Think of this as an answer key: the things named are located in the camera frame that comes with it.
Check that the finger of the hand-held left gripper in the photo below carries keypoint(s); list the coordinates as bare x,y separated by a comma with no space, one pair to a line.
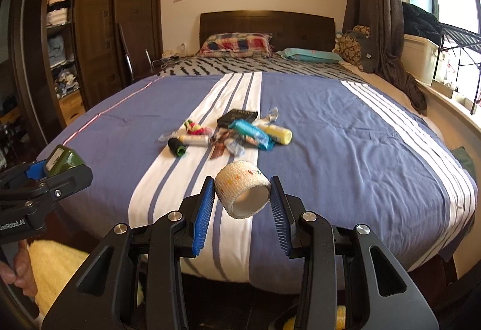
71,178
35,169

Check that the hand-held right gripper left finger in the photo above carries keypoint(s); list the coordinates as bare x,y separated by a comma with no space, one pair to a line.
203,219

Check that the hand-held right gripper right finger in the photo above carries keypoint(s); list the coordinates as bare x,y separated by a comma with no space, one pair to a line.
280,219

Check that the small green box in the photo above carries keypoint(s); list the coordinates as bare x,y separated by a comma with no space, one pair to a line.
65,161

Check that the white tape roll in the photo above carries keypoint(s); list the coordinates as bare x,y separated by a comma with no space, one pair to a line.
240,176

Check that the brown patterned tie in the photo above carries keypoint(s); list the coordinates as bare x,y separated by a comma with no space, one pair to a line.
218,151

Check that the colourful fluffy scrunchie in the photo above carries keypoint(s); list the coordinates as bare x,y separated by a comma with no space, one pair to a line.
195,128

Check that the person's left hand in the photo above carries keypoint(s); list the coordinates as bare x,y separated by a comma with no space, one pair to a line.
27,270

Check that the yellow fluffy rug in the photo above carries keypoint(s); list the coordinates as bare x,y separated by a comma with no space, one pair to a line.
56,270

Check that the clear blue wrapper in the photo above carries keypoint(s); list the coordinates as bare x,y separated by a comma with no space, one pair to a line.
235,147

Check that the white tube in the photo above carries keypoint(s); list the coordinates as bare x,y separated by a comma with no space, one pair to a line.
193,140

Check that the yellow tube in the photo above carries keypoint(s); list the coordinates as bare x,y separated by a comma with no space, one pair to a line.
278,133

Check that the small clear wrapper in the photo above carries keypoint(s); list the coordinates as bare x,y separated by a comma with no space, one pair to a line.
165,137

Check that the blue white striped blanket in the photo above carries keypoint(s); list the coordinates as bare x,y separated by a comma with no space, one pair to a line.
338,149

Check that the blue snack wrapper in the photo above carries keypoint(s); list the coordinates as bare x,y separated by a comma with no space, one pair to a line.
250,132

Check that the clear plastic wrapper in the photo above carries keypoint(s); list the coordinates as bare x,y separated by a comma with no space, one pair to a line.
270,115

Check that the flat black box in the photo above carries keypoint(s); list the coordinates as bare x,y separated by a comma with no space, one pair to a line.
236,116

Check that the folded black chair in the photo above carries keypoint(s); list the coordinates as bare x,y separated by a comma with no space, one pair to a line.
127,59

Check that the dark wooden wardrobe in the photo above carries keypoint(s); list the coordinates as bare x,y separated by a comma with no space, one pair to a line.
112,33

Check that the black white patterned sheet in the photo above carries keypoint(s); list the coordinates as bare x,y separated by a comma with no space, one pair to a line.
233,65

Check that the teal pillow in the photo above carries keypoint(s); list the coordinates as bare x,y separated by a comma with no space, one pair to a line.
312,55

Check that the beige bed sheet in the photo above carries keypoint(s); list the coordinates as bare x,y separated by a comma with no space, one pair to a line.
394,89

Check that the plaid pillow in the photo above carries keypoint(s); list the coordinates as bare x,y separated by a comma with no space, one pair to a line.
233,44

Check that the brown patterned cushion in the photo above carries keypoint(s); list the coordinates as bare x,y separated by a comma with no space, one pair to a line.
349,48

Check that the grey cushion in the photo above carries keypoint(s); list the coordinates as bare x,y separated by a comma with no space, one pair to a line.
372,55

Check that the green cloth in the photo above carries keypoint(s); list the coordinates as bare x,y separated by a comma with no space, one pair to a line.
464,161

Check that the dark wooden headboard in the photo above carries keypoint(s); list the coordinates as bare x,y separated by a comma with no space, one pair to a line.
263,24

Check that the white storage box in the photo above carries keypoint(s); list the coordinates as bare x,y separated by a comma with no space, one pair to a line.
419,55

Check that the dark jacket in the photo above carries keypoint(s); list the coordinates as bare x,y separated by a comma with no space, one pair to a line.
421,20

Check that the black metal rack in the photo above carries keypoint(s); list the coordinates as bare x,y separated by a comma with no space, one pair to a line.
462,37

